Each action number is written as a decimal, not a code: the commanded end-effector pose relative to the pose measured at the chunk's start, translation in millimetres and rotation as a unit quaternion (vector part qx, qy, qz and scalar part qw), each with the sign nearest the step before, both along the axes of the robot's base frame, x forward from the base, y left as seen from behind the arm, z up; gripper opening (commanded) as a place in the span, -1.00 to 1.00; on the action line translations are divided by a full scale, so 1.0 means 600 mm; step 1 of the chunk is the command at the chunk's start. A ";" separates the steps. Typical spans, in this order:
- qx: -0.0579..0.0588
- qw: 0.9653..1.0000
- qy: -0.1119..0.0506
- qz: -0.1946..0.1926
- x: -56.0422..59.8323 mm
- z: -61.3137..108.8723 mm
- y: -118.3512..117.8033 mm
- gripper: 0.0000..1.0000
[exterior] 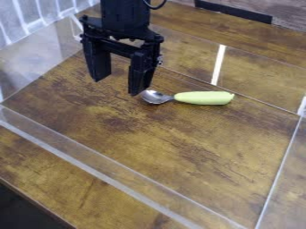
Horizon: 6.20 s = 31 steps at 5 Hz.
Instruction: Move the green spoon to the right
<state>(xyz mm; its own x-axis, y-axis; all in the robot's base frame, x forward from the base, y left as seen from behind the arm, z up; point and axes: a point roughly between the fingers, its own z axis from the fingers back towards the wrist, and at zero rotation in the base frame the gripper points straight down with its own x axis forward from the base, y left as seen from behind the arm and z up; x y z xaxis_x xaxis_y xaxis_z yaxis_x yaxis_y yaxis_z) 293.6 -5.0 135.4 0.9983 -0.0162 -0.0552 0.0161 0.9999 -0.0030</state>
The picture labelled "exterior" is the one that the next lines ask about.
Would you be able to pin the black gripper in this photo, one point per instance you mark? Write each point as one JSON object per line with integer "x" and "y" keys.
{"x": 121, "y": 32}

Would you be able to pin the green handled metal spoon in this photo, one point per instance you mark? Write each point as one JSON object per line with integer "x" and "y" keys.
{"x": 213, "y": 98}

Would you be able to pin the black strip on table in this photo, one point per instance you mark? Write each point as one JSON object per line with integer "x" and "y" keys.
{"x": 220, "y": 8}

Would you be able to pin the clear acrylic enclosure wall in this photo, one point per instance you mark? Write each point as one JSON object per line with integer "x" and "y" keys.
{"x": 113, "y": 163}

